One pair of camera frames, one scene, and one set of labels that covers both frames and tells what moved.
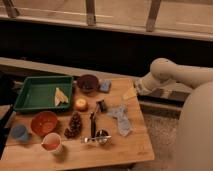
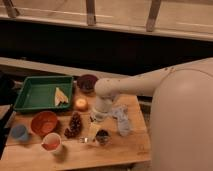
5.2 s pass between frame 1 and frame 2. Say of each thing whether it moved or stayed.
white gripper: moved
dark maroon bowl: stayed
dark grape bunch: stayed
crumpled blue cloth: stayed
